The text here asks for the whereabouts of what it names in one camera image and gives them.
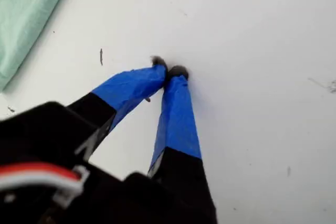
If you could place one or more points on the green t-shirt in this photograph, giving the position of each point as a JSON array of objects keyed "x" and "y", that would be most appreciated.
[{"x": 23, "y": 19}]

